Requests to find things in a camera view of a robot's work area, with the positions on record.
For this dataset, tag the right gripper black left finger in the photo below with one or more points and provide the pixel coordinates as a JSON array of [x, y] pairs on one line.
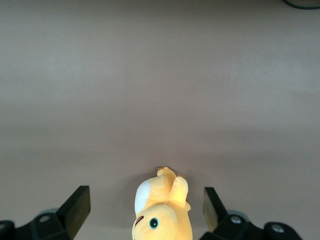
[[62, 222]]

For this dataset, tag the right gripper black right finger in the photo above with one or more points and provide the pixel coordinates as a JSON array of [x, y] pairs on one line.
[[225, 225]]

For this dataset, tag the yellow plush toy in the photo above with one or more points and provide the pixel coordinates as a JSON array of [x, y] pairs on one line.
[[162, 212]]

